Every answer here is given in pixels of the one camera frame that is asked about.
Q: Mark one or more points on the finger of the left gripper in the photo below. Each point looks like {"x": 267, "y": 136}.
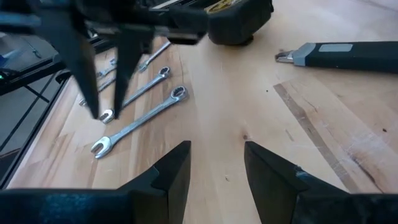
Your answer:
{"x": 74, "y": 56}
{"x": 130, "y": 56}

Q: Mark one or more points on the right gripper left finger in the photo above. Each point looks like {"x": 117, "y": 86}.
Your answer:
{"x": 161, "y": 193}

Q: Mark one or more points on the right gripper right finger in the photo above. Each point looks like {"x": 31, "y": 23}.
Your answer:
{"x": 280, "y": 193}

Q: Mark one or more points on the yellow black tape measure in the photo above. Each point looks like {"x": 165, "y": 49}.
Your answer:
{"x": 239, "y": 21}

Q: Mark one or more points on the black grey utility knife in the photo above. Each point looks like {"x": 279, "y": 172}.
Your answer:
{"x": 351, "y": 57}

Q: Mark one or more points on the black aluminium frame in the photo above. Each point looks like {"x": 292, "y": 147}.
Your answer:
{"x": 31, "y": 74}

